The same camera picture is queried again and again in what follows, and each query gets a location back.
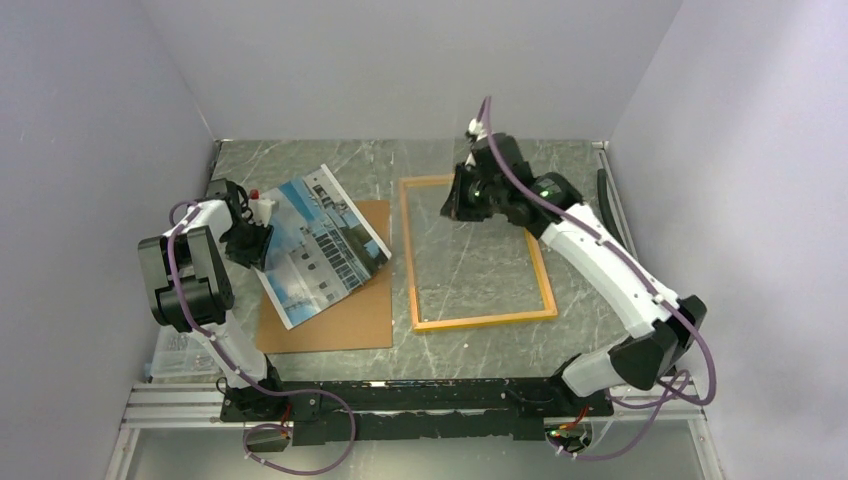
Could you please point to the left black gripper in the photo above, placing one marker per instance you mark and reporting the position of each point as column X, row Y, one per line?
column 256, row 255

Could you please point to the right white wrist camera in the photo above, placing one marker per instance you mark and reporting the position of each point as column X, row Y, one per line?
column 475, row 131

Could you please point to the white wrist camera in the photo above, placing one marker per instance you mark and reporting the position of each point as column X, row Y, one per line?
column 475, row 131
column 264, row 206

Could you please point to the building photo print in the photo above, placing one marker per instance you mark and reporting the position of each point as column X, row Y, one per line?
column 355, row 247

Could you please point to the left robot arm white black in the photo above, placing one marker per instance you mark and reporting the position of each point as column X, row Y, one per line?
column 187, row 285

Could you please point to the clear plastic screw box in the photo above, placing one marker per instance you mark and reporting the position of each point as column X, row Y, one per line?
column 178, row 355

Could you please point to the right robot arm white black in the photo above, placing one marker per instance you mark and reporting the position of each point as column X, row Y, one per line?
column 658, row 323

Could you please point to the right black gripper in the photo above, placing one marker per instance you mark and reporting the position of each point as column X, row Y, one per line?
column 456, row 206

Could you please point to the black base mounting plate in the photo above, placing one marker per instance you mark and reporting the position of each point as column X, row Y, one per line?
column 335, row 411

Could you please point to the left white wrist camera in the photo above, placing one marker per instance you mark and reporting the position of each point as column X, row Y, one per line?
column 264, row 206

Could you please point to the brown backing board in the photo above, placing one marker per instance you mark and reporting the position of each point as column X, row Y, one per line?
column 307, row 308

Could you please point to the aluminium extrusion rail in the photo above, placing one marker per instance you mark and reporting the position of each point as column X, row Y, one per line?
column 198, row 405

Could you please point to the yellow picture frame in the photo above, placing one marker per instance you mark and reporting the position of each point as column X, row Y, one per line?
column 419, row 324

